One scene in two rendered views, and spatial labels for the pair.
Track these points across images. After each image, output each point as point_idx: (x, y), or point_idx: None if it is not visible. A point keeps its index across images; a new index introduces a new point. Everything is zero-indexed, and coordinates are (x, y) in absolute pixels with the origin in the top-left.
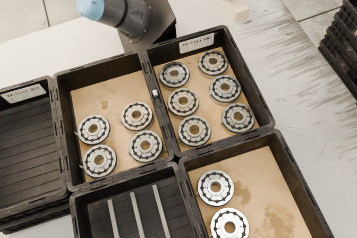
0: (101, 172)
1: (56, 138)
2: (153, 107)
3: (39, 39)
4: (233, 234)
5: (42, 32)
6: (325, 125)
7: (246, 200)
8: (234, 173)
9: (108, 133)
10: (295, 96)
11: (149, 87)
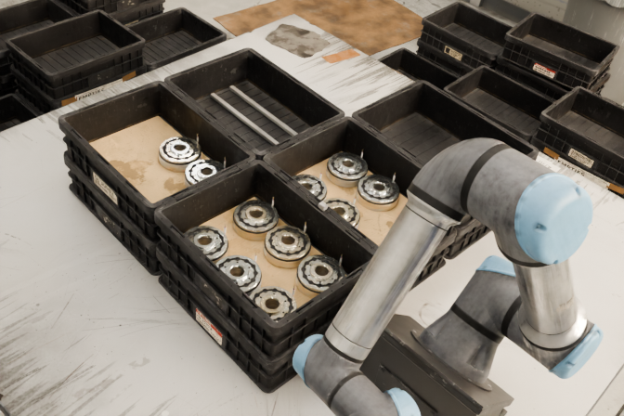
0: (336, 157)
1: (399, 146)
2: None
3: (607, 343)
4: (175, 144)
5: (618, 357)
6: (59, 344)
7: (167, 182)
8: None
9: (358, 188)
10: (115, 377)
11: (334, 212)
